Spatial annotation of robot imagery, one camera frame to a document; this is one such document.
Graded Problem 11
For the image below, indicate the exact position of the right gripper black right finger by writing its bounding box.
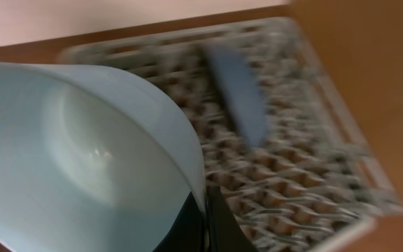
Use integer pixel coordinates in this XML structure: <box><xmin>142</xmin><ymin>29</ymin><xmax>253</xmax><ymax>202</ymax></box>
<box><xmin>206</xmin><ymin>186</ymin><xmax>257</xmax><ymax>252</ymax></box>

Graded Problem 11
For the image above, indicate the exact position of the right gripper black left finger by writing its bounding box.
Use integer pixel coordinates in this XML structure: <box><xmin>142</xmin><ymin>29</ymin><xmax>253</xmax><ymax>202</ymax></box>
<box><xmin>153</xmin><ymin>193</ymin><xmax>205</xmax><ymax>252</ymax></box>

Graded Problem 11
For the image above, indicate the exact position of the light blue rice bowl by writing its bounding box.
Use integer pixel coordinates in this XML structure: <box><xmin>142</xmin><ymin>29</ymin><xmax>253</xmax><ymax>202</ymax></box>
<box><xmin>0</xmin><ymin>63</ymin><xmax>206</xmax><ymax>251</ymax></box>

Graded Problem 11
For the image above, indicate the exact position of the large blue plate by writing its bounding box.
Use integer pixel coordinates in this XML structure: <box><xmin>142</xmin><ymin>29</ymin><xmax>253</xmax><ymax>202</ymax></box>
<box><xmin>201</xmin><ymin>42</ymin><xmax>269</xmax><ymax>148</ymax></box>

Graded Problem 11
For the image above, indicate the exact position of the grey dishwasher rack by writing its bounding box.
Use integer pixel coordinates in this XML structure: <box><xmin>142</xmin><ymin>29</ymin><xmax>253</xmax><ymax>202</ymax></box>
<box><xmin>60</xmin><ymin>17</ymin><xmax>403</xmax><ymax>251</ymax></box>

